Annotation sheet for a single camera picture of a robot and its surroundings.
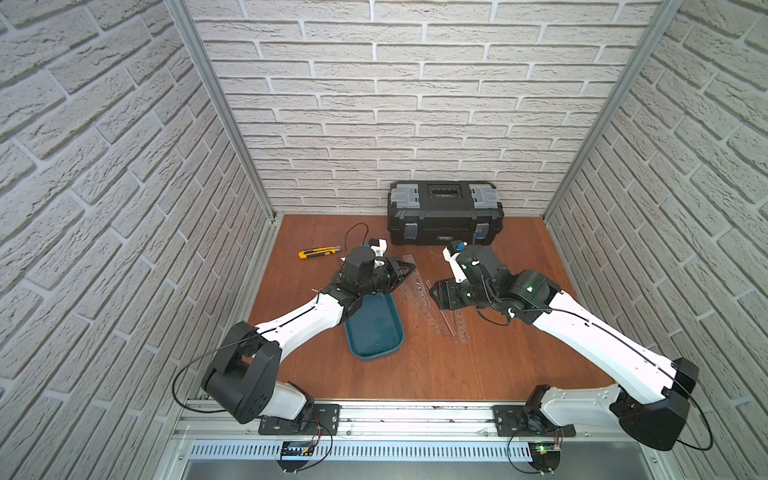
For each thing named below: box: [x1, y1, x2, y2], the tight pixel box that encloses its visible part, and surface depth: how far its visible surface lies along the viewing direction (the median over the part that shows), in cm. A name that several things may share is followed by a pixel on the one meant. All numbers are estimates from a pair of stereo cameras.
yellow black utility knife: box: [298, 245, 342, 259], surface depth 109 cm
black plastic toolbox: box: [387, 180, 504, 246], surface depth 102 cm
